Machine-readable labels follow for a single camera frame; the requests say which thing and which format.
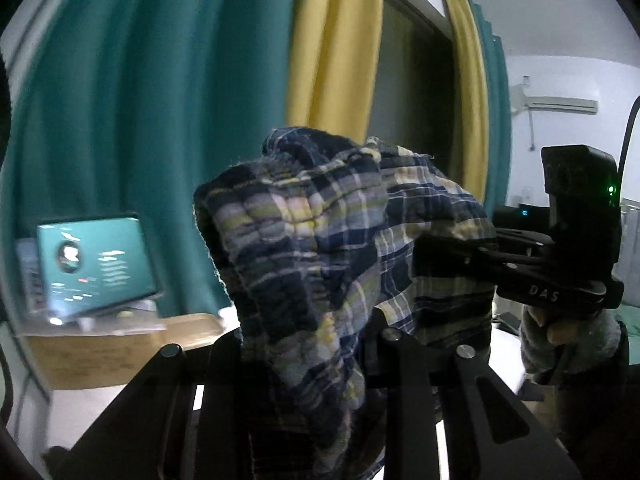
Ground green bedding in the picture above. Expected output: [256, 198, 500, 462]
[612, 307, 640, 341]

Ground yellow curtain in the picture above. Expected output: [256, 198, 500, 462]
[437, 0, 490, 201]
[285, 0, 386, 146]

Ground dark window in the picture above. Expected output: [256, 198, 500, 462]
[367, 0, 468, 186]

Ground white textured tablecloth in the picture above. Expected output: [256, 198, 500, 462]
[47, 305, 546, 480]

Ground person's right hand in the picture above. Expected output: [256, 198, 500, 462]
[522, 305, 601, 348]

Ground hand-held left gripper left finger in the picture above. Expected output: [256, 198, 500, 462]
[42, 332, 251, 480]

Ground blue yellow plaid shirt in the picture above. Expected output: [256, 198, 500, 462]
[192, 127, 498, 480]

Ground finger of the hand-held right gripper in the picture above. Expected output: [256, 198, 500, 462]
[412, 227, 551, 291]

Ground tablet with teal screen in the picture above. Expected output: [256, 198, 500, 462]
[36, 214, 166, 323]

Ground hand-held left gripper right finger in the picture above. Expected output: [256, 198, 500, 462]
[362, 310, 583, 480]

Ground white air conditioner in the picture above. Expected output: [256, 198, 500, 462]
[510, 82, 600, 117]

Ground teal curtain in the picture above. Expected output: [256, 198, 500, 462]
[2, 0, 301, 321]
[465, 0, 513, 208]

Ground cardboard box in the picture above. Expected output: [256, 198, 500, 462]
[22, 312, 236, 391]

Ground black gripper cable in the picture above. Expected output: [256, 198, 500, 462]
[617, 95, 640, 201]

